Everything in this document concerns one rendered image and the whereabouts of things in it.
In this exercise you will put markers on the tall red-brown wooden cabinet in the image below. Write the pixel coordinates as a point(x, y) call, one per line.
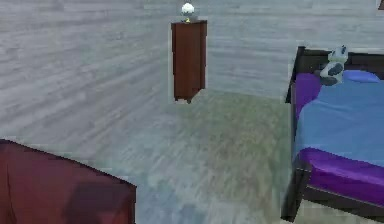
point(188, 56)

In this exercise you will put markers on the white round table lamp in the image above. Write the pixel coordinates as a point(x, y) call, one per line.
point(187, 9)

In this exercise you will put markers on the black and white plush toy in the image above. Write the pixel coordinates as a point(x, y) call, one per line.
point(334, 68)

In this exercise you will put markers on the dark bed with blue cover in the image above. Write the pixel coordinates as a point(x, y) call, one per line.
point(343, 133)

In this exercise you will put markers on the dark red wooden chest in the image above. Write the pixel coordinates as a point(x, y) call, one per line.
point(56, 186)

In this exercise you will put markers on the blue pillow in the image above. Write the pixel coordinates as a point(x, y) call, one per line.
point(361, 76)

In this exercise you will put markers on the dark framed wall picture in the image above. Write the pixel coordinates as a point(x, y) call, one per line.
point(381, 4)

